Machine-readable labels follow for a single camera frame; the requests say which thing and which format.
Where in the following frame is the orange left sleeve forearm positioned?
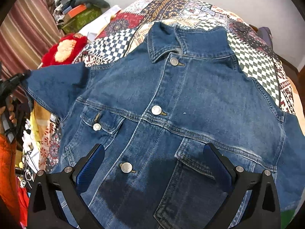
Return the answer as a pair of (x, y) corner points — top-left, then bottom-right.
(1, 135), (20, 227)

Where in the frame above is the purple grey cloth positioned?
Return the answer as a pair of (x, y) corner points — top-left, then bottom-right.
(257, 27), (273, 49)

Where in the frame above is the orange box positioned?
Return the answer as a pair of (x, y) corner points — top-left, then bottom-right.
(68, 4), (87, 18)

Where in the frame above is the patchwork patterned bed cover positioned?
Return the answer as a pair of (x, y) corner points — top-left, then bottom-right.
(38, 0), (298, 172)

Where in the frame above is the red plush toy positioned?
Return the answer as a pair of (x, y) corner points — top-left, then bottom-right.
(40, 33), (88, 68)

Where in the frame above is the blue denim jacket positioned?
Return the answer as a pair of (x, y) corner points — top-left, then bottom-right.
(22, 22), (304, 228)

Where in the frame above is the dark grey pillow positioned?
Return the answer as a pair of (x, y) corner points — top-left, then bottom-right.
(74, 0), (110, 9)

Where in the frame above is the green storage box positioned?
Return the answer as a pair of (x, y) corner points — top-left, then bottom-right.
(61, 6), (102, 34)

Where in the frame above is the white folded sheet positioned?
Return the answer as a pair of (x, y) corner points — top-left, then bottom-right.
(78, 5), (121, 41)

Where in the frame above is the person's left hand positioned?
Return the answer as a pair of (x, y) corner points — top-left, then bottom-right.
(0, 95), (17, 135)

